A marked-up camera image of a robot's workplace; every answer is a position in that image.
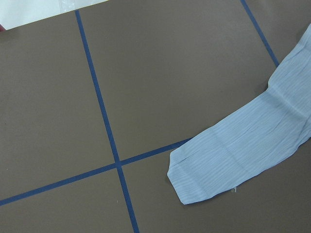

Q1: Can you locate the light blue striped shirt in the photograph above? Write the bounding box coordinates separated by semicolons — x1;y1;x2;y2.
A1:
167;29;311;204

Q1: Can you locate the white paper sheet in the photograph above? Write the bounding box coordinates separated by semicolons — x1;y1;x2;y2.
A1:
0;0;103;31

